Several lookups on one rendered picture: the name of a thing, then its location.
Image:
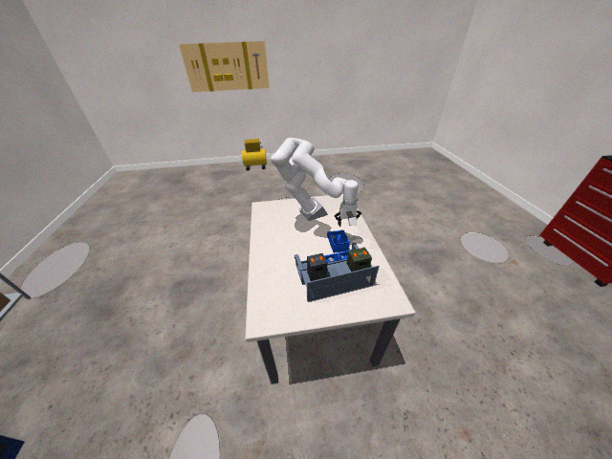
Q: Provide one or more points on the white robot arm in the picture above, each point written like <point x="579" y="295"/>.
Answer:
<point x="294" y="172"/>

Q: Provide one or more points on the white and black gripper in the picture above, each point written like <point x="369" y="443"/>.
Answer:
<point x="342" y="212"/>

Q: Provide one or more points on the grey shelf rack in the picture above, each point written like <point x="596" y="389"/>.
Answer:
<point x="337" y="273"/>

